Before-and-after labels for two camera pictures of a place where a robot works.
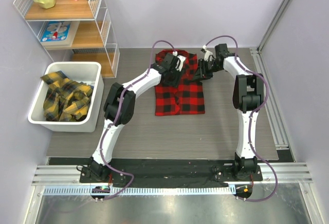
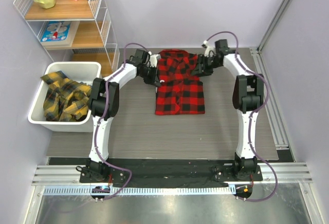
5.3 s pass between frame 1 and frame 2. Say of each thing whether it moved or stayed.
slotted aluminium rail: stayed
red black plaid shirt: stayed
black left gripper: moved
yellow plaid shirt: stayed
